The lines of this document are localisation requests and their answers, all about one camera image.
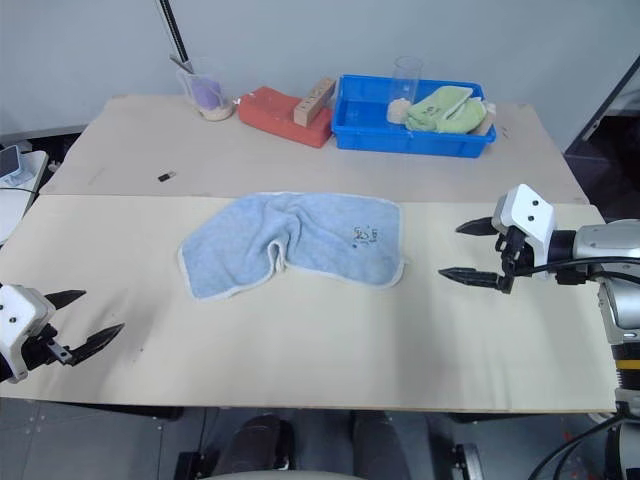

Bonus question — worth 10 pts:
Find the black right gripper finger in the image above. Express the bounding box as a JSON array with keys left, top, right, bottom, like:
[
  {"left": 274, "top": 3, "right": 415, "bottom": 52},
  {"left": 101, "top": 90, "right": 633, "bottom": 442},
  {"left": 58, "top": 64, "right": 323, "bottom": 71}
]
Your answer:
[
  {"left": 437, "top": 267, "right": 502, "bottom": 291},
  {"left": 454, "top": 215, "right": 498, "bottom": 238}
]

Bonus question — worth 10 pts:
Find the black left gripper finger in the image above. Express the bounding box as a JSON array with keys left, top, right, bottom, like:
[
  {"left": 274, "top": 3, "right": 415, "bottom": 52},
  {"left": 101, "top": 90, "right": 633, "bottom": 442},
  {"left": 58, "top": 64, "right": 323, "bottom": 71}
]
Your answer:
[
  {"left": 66, "top": 322, "right": 127, "bottom": 367},
  {"left": 43, "top": 288, "right": 88, "bottom": 312}
]

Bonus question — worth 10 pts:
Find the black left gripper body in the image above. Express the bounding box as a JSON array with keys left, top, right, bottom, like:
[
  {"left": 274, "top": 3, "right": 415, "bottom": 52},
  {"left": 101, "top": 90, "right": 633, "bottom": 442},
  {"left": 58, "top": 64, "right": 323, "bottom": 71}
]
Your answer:
[{"left": 21, "top": 323, "right": 72, "bottom": 372}]

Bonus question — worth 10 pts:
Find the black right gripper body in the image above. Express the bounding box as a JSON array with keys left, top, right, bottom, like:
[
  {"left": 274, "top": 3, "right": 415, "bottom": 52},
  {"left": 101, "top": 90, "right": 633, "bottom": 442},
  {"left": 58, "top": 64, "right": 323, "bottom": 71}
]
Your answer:
[{"left": 494, "top": 226, "right": 535, "bottom": 295}]

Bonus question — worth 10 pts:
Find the light blue towel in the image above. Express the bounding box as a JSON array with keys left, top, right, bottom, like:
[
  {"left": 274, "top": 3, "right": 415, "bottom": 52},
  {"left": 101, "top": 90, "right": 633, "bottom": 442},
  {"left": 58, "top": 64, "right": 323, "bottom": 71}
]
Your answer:
[{"left": 178, "top": 192, "right": 407, "bottom": 303}]

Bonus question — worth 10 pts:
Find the green cloth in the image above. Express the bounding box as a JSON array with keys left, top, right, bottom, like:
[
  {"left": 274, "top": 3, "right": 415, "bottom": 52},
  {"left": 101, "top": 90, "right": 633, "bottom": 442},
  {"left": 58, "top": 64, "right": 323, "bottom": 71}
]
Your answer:
[{"left": 404, "top": 85, "right": 489, "bottom": 136}]

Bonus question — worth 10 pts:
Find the white device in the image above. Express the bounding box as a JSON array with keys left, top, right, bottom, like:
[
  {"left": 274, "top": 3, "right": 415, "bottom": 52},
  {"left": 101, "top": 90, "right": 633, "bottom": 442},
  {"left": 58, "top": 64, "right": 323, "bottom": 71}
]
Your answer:
[{"left": 0, "top": 148, "right": 50, "bottom": 242}]

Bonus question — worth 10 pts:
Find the beige round sponge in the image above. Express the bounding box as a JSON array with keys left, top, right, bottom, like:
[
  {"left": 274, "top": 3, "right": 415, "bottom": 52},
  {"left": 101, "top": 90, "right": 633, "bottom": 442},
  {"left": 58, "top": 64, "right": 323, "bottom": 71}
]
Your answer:
[{"left": 387, "top": 98, "right": 412, "bottom": 125}]

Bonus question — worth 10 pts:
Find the dark cabinet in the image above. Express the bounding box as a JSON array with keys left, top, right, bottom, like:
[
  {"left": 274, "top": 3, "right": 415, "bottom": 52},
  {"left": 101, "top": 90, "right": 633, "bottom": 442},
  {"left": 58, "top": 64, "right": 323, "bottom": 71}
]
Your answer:
[{"left": 564, "top": 74, "right": 640, "bottom": 224}]

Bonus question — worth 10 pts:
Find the blue plastic bin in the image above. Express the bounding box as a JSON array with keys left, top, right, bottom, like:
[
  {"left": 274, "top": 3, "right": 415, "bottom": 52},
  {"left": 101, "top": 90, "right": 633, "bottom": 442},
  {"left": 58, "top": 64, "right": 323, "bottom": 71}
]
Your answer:
[{"left": 330, "top": 74, "right": 498, "bottom": 159}]

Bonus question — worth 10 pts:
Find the black table foot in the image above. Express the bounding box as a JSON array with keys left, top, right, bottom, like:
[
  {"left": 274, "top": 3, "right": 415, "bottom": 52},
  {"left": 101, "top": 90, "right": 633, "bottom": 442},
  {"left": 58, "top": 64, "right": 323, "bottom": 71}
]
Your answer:
[{"left": 448, "top": 442, "right": 483, "bottom": 480}]

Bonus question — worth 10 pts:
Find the dark rounded shape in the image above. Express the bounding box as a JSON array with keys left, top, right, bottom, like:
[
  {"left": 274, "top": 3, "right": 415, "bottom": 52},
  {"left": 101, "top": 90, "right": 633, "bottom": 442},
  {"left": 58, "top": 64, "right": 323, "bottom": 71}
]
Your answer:
[{"left": 218, "top": 413, "right": 297, "bottom": 475}]

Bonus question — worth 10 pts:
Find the wooden rectangular block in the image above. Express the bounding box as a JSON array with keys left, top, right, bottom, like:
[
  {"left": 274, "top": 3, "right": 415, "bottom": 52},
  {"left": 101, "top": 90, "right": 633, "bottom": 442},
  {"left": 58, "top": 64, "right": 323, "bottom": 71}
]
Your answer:
[{"left": 293, "top": 77, "right": 338, "bottom": 127}]

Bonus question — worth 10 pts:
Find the red brick block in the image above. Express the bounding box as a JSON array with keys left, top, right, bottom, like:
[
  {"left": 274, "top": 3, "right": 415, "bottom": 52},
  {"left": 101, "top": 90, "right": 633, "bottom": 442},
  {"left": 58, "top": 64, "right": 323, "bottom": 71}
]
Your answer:
[{"left": 237, "top": 86, "right": 334, "bottom": 150}]

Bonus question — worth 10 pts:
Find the clear plastic measuring cup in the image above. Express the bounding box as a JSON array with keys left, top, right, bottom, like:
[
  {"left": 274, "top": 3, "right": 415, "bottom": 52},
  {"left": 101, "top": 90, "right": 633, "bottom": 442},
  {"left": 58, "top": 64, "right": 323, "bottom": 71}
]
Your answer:
[{"left": 175, "top": 56, "right": 237, "bottom": 122}]

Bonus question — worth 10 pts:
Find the purple scoop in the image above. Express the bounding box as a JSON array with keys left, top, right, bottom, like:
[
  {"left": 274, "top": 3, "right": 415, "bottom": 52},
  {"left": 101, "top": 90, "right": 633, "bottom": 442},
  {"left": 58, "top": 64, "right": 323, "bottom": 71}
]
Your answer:
[{"left": 191, "top": 75, "right": 224, "bottom": 111}]

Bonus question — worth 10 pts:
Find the black metal rod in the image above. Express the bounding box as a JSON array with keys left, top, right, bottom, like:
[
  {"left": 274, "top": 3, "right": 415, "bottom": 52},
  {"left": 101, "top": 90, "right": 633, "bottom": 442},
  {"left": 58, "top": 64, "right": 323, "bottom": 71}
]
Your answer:
[{"left": 158, "top": 0, "right": 194, "bottom": 74}]

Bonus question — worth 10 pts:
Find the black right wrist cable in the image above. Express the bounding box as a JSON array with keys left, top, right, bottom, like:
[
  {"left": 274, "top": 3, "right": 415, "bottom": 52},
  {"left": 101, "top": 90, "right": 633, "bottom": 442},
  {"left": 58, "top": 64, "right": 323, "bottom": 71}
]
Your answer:
[{"left": 517, "top": 253, "right": 640, "bottom": 287}]

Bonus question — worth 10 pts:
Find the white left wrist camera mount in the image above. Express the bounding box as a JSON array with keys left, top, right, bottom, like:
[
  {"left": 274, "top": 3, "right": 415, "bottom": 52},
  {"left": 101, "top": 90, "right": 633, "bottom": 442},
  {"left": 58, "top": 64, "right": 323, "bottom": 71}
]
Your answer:
[{"left": 0, "top": 283, "right": 58, "bottom": 385}]

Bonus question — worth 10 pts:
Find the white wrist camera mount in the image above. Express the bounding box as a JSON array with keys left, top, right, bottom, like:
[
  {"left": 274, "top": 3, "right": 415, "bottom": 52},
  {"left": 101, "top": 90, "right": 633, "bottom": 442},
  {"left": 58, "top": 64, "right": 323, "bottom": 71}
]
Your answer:
[
  {"left": 0, "top": 283, "right": 58, "bottom": 385},
  {"left": 491, "top": 183, "right": 557, "bottom": 265}
]

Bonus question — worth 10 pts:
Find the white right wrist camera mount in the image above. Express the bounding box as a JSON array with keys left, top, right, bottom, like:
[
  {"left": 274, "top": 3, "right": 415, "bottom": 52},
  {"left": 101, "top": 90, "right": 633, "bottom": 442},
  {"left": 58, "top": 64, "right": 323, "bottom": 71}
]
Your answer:
[{"left": 491, "top": 183, "right": 557, "bottom": 265}]

